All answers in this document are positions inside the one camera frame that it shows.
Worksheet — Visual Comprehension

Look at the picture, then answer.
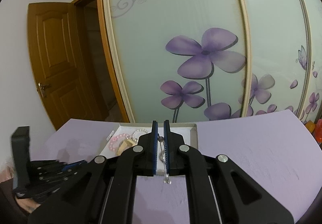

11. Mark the person's left hand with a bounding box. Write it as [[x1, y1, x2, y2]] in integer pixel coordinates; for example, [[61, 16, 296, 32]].
[[14, 195, 42, 216]]

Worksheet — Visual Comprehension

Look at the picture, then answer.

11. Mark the orange plastic item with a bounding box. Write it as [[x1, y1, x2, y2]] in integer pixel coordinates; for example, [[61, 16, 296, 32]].
[[314, 118, 322, 150]]

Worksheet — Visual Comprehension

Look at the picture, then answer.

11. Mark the brown wooden door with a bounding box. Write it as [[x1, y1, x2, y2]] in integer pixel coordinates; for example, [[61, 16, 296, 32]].
[[27, 2, 101, 131]]

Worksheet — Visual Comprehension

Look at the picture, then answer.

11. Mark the cream wrist watch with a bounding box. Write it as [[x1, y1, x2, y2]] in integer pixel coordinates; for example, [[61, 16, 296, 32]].
[[117, 138, 138, 156]]

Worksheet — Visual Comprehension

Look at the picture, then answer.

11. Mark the metal door handle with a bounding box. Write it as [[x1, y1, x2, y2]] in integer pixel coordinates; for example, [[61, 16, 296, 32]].
[[38, 82, 51, 99]]

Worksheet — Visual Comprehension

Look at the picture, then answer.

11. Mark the wooden door frame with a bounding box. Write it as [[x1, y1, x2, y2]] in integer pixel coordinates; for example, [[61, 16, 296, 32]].
[[72, 0, 131, 123]]

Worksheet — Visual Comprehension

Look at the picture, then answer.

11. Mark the pink bead bracelet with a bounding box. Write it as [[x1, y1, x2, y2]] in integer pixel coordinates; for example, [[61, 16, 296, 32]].
[[108, 133, 130, 152]]

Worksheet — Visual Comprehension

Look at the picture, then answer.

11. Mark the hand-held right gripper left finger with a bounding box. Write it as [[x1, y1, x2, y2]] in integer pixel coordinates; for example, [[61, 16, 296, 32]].
[[28, 120, 159, 224]]

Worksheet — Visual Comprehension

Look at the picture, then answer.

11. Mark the sliding door with large flowers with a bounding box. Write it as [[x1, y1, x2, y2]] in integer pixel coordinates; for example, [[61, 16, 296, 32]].
[[96, 0, 252, 124]]

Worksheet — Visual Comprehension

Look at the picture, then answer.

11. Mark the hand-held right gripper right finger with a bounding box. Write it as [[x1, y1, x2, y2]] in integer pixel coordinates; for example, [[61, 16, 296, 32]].
[[163, 119, 295, 224]]

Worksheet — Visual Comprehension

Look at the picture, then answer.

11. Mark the purple table cover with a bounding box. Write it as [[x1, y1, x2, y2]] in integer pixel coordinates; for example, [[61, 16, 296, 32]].
[[29, 110, 318, 224]]

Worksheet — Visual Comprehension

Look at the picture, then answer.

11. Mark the white pearl bracelet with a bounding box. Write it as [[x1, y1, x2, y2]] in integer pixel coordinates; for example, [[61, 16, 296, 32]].
[[131, 128, 153, 143]]

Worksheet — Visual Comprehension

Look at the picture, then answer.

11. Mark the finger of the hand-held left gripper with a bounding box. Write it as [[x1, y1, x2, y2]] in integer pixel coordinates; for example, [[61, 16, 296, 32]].
[[31, 171, 79, 190], [30, 159, 88, 173]]

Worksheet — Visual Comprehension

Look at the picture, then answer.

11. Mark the grey jewelry tray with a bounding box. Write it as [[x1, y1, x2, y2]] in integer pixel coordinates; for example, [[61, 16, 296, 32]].
[[101, 122, 199, 176]]

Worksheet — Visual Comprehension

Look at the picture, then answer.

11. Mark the sliding door with small flowers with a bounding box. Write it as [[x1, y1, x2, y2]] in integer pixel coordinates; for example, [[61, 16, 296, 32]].
[[284, 0, 322, 125]]

